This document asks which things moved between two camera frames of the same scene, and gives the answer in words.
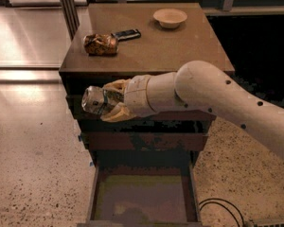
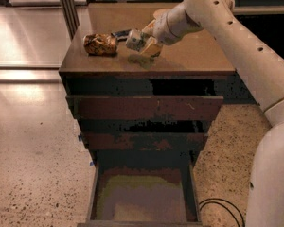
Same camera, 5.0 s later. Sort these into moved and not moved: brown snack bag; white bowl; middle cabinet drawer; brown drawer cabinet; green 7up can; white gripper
Moved: green 7up can; white gripper
Not moved: middle cabinet drawer; brown snack bag; brown drawer cabinet; white bowl
